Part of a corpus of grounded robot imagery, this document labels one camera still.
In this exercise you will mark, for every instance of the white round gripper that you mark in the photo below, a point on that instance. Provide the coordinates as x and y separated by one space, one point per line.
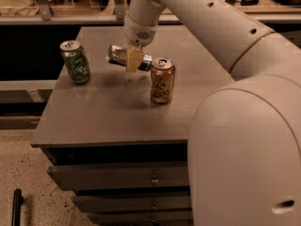
138 35

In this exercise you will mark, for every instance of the blue silver redbull can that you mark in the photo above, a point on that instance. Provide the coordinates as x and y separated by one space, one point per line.
118 55

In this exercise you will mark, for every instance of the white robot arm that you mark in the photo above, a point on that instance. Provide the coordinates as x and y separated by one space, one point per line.
244 145

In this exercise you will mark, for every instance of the orange lacroix can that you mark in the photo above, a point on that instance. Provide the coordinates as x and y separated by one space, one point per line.
162 75

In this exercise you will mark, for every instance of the green lacroix can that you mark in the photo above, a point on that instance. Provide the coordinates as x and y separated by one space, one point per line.
75 60

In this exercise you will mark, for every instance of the grey drawer cabinet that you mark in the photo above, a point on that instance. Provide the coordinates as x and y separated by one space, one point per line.
111 119

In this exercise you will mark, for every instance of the grey metal railing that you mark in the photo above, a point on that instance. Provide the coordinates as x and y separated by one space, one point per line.
264 10

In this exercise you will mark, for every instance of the top grey drawer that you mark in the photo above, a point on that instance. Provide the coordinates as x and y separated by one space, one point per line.
120 175

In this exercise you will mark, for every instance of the grey drawer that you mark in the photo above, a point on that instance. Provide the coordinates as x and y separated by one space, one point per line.
103 219
120 175
154 201

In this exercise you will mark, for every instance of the middle grey drawer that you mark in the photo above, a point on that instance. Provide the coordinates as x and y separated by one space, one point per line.
154 201

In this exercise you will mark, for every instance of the bottom grey drawer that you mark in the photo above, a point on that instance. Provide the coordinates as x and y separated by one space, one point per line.
103 219

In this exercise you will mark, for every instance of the black pole on floor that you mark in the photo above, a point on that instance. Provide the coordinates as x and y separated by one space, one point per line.
18 200

